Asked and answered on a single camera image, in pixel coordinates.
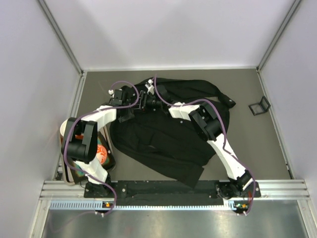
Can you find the small black open box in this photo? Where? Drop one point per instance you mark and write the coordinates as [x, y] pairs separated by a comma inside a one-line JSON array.
[[261, 107]]

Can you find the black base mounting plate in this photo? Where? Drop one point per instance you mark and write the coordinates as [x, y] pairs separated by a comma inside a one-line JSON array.
[[168, 192]]

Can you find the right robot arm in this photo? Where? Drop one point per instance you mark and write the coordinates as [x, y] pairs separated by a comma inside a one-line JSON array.
[[209, 126]]

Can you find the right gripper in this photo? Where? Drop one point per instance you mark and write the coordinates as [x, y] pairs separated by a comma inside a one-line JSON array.
[[143, 100]]

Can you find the orange white patterned ball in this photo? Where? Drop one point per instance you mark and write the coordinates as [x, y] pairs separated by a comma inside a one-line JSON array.
[[101, 154]]

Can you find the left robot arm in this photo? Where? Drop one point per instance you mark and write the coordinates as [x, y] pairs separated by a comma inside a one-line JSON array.
[[80, 137]]

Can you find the black box green lining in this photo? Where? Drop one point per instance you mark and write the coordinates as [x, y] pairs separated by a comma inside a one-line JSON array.
[[73, 177]]

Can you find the white slotted cable duct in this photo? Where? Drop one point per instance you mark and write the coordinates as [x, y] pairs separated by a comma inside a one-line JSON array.
[[103, 206]]

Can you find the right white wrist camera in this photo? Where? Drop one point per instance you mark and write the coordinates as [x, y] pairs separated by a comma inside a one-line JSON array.
[[150, 87]]

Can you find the black button shirt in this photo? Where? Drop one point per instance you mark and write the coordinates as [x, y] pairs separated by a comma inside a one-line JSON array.
[[170, 146]]

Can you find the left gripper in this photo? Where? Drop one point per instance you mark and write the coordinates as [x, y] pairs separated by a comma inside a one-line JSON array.
[[125, 116]]

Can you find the aluminium frame rail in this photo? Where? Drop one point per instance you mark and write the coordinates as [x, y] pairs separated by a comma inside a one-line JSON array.
[[292, 189]]

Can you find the white paper cup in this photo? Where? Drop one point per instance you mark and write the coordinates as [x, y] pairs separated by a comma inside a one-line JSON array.
[[62, 130]]

